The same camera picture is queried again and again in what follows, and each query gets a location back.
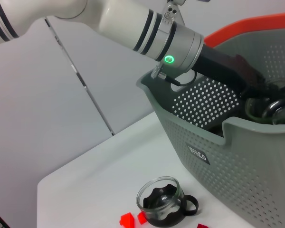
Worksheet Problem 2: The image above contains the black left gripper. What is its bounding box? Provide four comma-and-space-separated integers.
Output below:
192, 44, 285, 102

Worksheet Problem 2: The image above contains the glass teacup black holder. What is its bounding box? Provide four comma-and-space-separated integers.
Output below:
135, 176, 200, 228
244, 79, 285, 126

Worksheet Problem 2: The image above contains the grey perforated storage bin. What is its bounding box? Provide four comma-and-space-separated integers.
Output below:
135, 25, 285, 228

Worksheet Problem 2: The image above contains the small red square brick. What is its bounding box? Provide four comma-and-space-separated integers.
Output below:
137, 210, 148, 225

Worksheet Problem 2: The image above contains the red sloped brick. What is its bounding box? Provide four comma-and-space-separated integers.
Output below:
118, 212, 135, 226

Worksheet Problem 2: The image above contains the orange bin handle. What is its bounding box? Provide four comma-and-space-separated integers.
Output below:
203, 11, 285, 48

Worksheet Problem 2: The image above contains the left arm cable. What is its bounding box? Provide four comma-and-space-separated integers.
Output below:
151, 62, 198, 87

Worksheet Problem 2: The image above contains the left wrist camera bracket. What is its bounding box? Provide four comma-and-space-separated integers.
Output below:
158, 0, 186, 34

